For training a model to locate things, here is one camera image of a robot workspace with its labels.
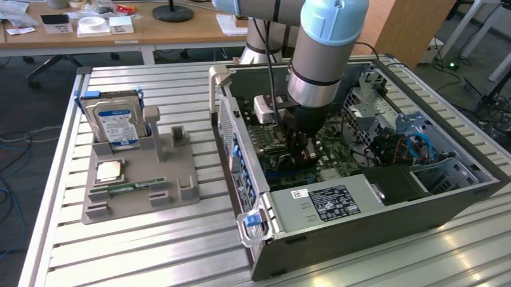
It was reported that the blue floor cable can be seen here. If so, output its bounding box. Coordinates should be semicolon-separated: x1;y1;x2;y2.
0;143;30;258

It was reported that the wooden cabinet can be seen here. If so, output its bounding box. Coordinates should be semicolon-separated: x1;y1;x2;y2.
350;0;458;70

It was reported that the grey power supply black label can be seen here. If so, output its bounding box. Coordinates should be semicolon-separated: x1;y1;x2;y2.
269;174;384;234

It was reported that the green motherboard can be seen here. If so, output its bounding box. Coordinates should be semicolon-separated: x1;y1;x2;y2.
237;98;366;192

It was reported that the CPU socket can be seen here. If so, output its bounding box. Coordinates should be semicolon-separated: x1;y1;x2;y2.
266;124;290;148

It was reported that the white tape roll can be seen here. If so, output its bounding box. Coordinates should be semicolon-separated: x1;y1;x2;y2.
78;16;105;30

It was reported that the long blue expansion slot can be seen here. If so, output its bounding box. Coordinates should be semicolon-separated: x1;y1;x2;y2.
262;169;298;178

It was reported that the grey floor cable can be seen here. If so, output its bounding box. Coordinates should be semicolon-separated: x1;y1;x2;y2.
0;125;62;144

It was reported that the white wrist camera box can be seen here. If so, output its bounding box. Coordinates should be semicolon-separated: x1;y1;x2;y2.
253;94;285;125

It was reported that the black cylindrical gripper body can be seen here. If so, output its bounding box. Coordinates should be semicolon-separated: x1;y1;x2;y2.
282;104;329;141

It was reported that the black chair base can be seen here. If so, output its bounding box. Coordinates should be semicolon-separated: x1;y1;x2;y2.
22;53;119;89

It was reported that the black looped cable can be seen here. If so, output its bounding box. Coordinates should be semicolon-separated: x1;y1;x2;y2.
353;41;380;60

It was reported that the silver CPU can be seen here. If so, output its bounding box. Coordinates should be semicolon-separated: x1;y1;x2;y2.
94;161;125;182

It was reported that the silver metal bracket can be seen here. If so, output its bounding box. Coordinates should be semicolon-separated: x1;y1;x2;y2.
394;112;436;141

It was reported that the white paper stack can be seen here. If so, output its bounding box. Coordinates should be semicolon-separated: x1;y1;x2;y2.
216;13;249;37

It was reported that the perforated metal drive cage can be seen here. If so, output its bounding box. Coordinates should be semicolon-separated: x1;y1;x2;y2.
338;68;402;141

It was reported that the black round lamp base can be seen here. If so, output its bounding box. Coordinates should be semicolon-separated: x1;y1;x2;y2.
152;0;196;22

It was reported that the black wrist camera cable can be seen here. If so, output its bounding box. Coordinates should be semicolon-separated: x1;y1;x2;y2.
264;17;280;126

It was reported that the white device red mark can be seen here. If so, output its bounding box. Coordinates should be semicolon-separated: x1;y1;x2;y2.
422;37;446;65

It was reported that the dark plastic bag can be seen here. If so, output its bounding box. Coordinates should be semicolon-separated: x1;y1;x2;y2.
85;0;114;15

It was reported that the metal disk bay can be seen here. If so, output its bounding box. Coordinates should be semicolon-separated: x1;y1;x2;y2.
409;157;481;195

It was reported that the black tripod stand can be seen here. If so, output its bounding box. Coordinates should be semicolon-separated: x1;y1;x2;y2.
464;68;511;126

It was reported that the black and white label box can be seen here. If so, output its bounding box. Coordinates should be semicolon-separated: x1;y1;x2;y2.
41;14;73;34

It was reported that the flat white box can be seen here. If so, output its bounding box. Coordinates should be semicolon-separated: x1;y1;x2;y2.
75;23;111;39

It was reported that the grey parts rack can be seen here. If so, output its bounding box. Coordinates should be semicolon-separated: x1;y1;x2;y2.
79;106;200;225

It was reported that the black internal cable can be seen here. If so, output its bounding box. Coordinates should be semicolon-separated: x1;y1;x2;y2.
346;140;378;167

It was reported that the open grey PC case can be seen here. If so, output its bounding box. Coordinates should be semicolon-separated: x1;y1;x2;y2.
209;58;504;282

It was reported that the hard disk blue label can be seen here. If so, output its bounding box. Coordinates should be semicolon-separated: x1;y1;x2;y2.
74;86;145;150

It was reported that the blue data wire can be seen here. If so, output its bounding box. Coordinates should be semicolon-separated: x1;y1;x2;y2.
408;131;438;164

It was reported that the clear plastic bag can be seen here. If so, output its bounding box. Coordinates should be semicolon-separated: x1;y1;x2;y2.
0;1;38;28

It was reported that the wooden desk white frame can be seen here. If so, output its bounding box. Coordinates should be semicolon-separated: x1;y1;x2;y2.
0;0;362;65

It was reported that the thin red wire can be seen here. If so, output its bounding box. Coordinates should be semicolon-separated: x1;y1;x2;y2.
388;136;400;164

